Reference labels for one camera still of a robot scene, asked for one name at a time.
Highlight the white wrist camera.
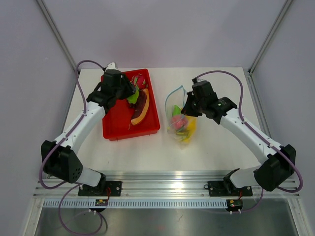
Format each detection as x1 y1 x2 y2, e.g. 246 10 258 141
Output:
103 62 118 71
192 77 203 84

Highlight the green star fruit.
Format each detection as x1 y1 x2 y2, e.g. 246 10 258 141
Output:
126 90 139 104

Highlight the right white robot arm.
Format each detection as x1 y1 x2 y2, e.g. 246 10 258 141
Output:
182 81 296 195

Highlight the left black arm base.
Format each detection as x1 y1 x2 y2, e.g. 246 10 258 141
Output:
78 180 122 197

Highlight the left aluminium frame post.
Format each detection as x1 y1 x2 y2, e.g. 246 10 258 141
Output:
35 0 76 71

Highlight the red plastic tray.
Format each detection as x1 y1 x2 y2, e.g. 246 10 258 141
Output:
102 69 160 141

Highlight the left small circuit board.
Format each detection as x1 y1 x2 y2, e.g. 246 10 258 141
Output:
95 199 108 207

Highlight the clear zip top bag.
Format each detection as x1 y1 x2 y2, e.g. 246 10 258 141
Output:
164 86 196 149

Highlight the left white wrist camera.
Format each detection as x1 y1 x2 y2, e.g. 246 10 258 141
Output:
103 62 118 71

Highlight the green cucumber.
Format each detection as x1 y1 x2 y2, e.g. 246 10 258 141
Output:
172 105 181 117

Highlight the right small circuit board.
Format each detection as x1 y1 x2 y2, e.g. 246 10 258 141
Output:
226 199 243 208

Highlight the small circuit board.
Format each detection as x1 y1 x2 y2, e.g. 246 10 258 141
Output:
95 199 108 207
226 199 243 208

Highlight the aluminium frame post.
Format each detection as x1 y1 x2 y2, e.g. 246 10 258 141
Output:
248 0 294 76
35 0 76 71

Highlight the pink dragon fruit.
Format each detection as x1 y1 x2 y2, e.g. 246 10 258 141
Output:
130 74 148 90

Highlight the right aluminium frame post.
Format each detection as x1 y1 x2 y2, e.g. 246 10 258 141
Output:
248 0 294 76

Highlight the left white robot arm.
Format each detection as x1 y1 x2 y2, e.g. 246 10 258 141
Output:
40 63 136 196

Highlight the dark grapes bunch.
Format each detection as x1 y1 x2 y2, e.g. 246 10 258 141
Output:
129 104 137 109

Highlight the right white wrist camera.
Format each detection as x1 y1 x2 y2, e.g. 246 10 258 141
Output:
192 77 203 84

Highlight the yellow banana bunch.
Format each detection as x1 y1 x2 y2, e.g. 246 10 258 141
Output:
175 116 196 144

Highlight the pink peach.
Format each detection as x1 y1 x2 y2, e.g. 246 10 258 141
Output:
170 114 188 130

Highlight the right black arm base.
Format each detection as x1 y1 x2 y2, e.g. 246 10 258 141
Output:
203 168 253 198

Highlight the white slotted cable duct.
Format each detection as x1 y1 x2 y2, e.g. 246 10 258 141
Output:
43 199 229 209

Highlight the aluminium rail front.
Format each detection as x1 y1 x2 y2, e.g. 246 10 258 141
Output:
33 170 301 199

